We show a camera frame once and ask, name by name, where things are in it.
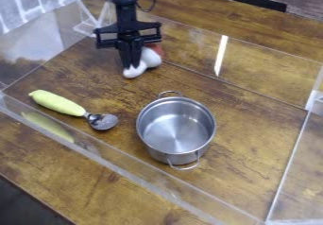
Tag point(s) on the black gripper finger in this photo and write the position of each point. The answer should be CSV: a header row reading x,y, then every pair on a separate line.
x,y
123,47
136,46

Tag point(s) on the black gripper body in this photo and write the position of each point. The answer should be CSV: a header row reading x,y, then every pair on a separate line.
x,y
127,29

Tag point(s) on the red and white toy mushroom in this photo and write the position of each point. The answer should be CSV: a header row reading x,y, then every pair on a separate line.
x,y
150,60

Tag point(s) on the silver metal pot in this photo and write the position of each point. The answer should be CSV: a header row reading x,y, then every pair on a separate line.
x,y
176,127

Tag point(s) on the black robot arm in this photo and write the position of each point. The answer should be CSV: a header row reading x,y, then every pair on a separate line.
x,y
128,34

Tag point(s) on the clear acrylic triangular stand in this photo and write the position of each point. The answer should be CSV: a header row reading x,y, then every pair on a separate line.
x,y
90,22

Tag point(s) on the spoon with yellow-green handle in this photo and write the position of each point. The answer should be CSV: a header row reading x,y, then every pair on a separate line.
x,y
60,104

